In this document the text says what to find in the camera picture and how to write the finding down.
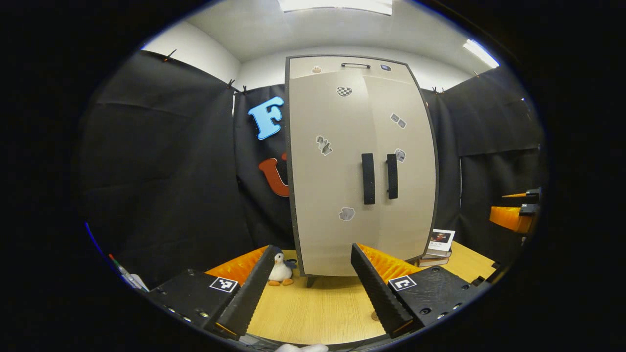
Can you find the light grey cabinet door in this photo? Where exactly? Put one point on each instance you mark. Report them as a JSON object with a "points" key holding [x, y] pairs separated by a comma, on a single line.
{"points": [[323, 195], [411, 205]]}

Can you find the ceiling light panel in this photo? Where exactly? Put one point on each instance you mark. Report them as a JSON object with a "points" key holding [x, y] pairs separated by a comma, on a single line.
{"points": [[481, 53], [335, 5]]}

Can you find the grey cabinet drawer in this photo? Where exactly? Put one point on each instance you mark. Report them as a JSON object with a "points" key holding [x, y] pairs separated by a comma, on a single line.
{"points": [[352, 73]]}

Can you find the black backdrop cloth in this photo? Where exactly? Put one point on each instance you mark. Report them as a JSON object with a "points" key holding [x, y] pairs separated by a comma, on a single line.
{"points": [[161, 186]]}

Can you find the small white holder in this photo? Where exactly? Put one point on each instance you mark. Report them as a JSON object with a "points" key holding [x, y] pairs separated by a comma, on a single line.
{"points": [[137, 283]]}

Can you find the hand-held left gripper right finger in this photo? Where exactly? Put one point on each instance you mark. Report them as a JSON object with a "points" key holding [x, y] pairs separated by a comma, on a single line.
{"points": [[376, 293]]}

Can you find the brown book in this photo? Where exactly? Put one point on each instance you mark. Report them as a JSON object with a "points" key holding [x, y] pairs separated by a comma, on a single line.
{"points": [[433, 261]]}

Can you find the round brown coaster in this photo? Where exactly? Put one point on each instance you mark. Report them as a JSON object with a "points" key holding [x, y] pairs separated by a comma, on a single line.
{"points": [[374, 317]]}

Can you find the grey cabinet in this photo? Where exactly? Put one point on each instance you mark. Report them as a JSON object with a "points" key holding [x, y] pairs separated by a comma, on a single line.
{"points": [[311, 281]]}

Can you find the white plush bird toy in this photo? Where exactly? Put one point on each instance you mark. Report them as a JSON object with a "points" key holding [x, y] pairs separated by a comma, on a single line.
{"points": [[280, 269]]}

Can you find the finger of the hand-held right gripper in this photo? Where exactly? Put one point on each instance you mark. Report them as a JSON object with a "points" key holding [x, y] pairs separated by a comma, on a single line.
{"points": [[533, 196], [508, 218]]}

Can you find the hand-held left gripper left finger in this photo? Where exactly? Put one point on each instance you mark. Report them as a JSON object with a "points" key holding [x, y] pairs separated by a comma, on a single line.
{"points": [[249, 293]]}

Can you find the white photo cover book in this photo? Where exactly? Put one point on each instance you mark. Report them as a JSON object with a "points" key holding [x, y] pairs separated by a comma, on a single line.
{"points": [[440, 242]]}

